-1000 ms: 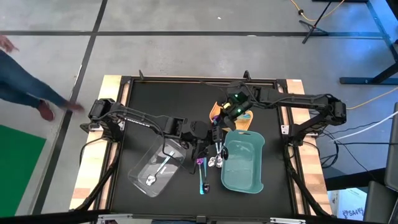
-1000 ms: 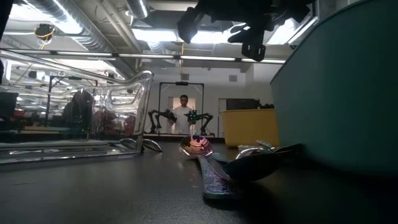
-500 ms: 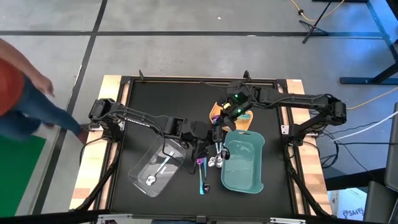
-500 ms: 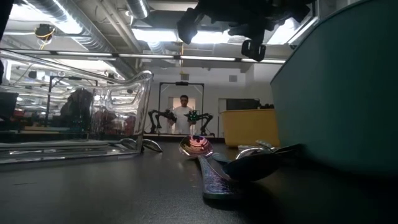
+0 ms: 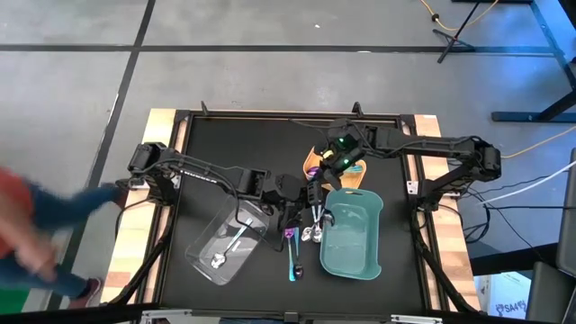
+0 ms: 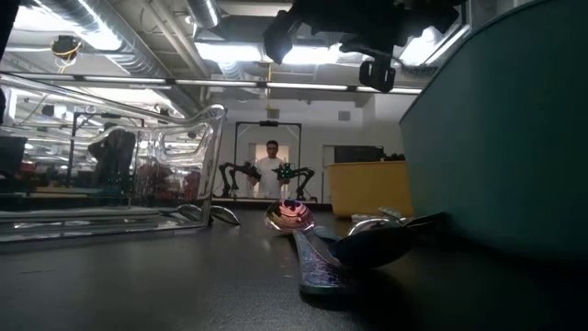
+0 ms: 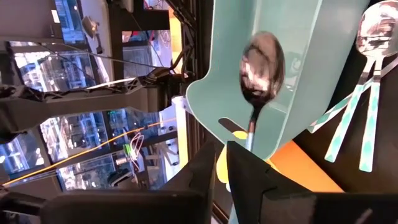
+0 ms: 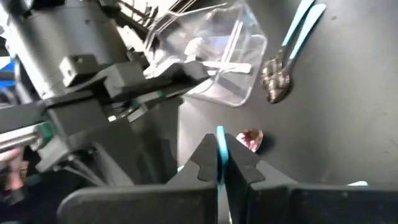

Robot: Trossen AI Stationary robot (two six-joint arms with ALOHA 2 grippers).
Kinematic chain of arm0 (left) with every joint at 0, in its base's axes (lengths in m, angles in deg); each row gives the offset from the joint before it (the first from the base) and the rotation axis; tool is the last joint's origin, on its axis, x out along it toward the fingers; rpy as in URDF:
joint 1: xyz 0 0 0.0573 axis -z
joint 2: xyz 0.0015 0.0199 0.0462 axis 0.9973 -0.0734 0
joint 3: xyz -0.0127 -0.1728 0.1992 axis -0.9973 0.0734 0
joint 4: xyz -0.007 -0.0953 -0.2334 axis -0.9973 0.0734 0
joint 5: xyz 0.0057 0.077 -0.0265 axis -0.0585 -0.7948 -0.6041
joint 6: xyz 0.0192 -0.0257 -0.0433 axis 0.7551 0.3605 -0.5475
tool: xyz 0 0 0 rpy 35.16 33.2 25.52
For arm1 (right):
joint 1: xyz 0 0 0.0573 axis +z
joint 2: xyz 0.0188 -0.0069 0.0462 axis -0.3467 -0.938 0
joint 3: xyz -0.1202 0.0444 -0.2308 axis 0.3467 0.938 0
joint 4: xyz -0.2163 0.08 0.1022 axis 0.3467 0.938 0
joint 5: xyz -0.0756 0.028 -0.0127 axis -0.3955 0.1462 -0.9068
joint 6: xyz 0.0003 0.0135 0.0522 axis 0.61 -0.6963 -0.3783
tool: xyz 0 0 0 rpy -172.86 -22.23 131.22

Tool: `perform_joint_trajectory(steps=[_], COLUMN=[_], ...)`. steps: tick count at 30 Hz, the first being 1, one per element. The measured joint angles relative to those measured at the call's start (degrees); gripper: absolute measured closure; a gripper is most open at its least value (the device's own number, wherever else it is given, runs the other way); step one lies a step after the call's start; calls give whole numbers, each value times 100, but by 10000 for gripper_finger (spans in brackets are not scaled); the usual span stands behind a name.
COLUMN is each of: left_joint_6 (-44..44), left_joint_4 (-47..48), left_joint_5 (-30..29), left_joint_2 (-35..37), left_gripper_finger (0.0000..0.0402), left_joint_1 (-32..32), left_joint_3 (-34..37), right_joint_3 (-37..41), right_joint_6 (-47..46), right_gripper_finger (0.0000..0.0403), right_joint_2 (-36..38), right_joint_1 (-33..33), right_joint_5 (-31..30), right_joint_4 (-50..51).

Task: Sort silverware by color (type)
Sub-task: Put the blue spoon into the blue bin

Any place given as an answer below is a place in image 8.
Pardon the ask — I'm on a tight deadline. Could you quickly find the clear plastic bin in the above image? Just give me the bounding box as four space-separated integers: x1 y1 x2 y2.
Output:
143 0 269 108

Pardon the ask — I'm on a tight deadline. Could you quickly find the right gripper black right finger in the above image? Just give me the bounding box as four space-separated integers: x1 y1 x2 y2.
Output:
223 133 398 224

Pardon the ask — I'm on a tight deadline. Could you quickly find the pink blurred object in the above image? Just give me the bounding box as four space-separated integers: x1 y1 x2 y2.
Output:
0 148 26 191

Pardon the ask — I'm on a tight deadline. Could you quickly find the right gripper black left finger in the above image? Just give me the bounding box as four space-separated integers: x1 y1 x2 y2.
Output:
57 133 219 224

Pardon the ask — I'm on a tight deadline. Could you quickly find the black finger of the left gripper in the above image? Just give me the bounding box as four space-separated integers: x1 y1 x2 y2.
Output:
106 90 185 123
103 60 213 100

